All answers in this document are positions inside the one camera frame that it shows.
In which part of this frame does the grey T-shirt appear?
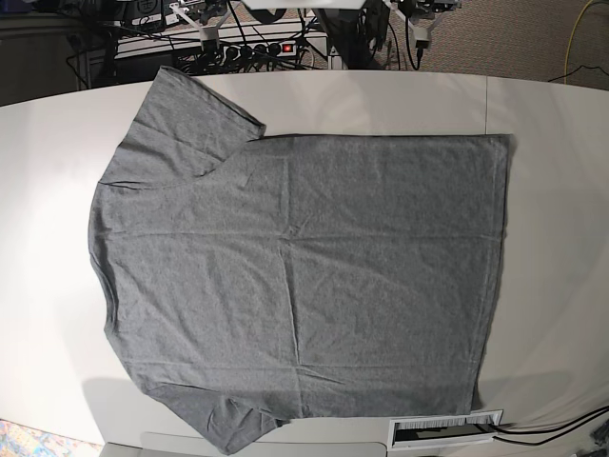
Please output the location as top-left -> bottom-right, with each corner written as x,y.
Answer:
88,67 -> 511,455

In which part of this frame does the white table leg column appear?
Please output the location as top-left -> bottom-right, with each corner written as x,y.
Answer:
326,31 -> 344,70

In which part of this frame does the white power strip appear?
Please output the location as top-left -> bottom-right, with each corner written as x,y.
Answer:
220,41 -> 298,60

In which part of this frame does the black equipment box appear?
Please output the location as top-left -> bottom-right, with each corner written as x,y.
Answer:
123,0 -> 164,26

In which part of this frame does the table cable grommet box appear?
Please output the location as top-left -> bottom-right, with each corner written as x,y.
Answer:
387,409 -> 503,451

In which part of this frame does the black cable on table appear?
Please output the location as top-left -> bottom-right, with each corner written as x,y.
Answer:
489,405 -> 609,435
489,418 -> 609,445

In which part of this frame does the yellow cable on floor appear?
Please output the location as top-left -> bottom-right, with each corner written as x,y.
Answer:
560,0 -> 585,82

